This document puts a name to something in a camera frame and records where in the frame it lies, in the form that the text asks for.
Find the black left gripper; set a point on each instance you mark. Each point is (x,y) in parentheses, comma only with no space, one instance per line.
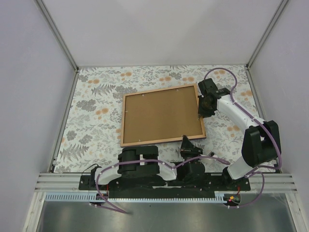
(188,148)

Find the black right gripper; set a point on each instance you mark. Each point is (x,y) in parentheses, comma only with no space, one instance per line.
(202,113)

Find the brown cardboard backing board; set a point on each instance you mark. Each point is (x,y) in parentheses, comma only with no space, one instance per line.
(161,113)

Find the wooden picture frame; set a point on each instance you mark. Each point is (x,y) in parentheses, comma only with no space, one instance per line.
(122,140)

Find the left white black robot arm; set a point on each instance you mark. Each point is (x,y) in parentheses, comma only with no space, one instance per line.
(143,161)

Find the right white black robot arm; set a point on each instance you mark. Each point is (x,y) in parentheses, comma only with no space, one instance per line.
(261,141)

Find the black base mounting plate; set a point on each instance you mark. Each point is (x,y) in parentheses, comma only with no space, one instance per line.
(155,187)

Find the floral patterned table mat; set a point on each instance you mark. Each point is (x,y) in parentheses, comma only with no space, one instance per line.
(93,129)

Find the white slotted cable duct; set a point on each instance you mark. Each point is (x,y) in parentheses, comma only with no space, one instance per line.
(91,196)

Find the right aluminium corner post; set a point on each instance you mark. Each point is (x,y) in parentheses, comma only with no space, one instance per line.
(266,34)

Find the aluminium corner post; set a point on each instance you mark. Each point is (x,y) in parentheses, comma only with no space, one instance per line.
(266,34)
(54,29)

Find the aluminium front rail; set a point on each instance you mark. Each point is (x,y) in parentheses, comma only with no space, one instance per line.
(51,182)

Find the left aluminium corner post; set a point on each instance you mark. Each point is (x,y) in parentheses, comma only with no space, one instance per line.
(54,29)

